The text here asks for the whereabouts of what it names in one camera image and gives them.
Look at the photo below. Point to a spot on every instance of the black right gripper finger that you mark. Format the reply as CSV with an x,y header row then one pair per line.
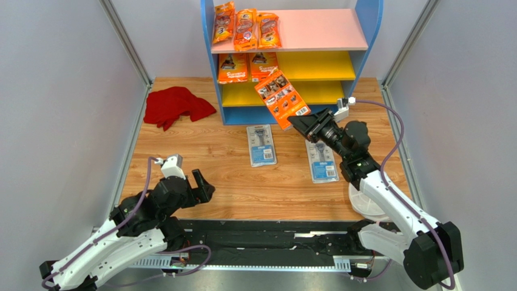
x,y
324,114
306,125

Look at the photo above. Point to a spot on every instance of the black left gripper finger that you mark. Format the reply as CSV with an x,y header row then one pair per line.
x,y
205,193
199,178

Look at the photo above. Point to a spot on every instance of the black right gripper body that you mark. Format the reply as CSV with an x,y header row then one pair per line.
x,y
320,127

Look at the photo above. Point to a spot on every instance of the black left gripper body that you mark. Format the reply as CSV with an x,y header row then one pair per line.
x,y
192,197

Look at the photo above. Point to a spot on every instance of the orange razor cartridge box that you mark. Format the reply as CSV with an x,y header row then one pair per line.
x,y
281,98

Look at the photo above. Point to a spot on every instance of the clear blue razor blister pack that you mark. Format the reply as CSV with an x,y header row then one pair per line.
x,y
321,162
261,145

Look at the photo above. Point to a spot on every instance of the orange Gillette Fusion5 box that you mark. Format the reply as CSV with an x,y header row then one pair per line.
x,y
261,64
232,68

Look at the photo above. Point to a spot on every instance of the orange BIC razor bag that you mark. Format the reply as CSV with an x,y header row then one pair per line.
x,y
224,22
245,38
268,28

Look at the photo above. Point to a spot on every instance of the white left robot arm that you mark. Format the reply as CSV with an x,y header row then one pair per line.
x,y
140,225

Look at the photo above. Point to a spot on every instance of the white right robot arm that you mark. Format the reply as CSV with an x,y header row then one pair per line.
x,y
429,250

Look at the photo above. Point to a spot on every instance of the blue shelf unit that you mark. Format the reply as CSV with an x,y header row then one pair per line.
x,y
326,51

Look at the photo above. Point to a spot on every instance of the red cloth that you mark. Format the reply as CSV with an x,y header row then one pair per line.
x,y
165,107

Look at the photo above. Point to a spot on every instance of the white round plastic lid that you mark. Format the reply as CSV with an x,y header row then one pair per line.
x,y
365,206

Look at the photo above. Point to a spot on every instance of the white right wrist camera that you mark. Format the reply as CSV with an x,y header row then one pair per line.
x,y
343,107

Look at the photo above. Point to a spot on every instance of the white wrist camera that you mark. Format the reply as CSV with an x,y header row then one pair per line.
x,y
171,167
343,107

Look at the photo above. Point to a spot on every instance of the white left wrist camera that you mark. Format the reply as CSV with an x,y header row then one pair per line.
x,y
171,167

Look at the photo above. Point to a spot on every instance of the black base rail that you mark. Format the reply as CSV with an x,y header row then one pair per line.
x,y
276,245

